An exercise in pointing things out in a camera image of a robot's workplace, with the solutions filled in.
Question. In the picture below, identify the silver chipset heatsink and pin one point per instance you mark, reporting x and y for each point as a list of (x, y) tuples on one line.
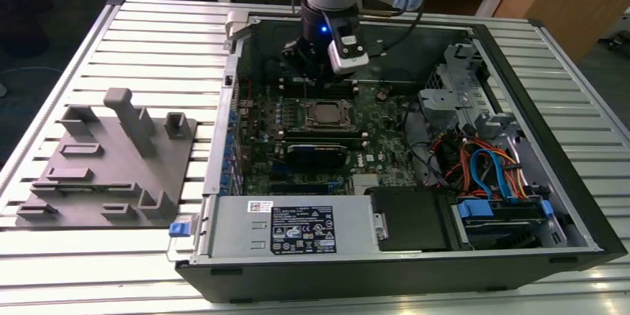
[(366, 180)]

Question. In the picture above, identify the green motherboard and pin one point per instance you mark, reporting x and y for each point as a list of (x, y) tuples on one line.
[(389, 145)]

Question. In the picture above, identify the blue plastic clip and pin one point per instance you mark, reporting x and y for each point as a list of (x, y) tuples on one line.
[(546, 208)]

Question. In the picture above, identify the silver power supply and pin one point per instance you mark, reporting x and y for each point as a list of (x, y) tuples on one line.
[(236, 219)]

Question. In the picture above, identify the silver drive cage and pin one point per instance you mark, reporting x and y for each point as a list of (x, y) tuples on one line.
[(443, 103)]

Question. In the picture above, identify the black graphics card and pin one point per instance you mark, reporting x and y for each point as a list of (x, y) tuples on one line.
[(315, 158)]

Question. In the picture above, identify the blue case latch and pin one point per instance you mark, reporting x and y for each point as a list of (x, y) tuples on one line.
[(178, 230)]

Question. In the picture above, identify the silver CPU green substrate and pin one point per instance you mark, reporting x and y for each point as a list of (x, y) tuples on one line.
[(323, 113)]

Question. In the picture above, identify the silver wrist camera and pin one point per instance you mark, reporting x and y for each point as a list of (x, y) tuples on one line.
[(347, 60)]

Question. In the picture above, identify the grey parts rack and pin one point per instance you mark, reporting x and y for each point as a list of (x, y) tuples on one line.
[(114, 167)]

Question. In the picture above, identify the black plastic shroud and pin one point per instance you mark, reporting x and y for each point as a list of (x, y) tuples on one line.
[(413, 219)]

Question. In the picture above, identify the black office chair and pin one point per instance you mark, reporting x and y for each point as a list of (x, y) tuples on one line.
[(24, 16)]

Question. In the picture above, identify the CPU socket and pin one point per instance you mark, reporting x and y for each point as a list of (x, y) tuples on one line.
[(304, 127)]

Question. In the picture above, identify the black PC case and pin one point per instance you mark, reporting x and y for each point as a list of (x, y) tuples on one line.
[(345, 278)]

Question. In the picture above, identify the hard disk in blue carrier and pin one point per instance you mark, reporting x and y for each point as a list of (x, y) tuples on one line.
[(474, 210)]

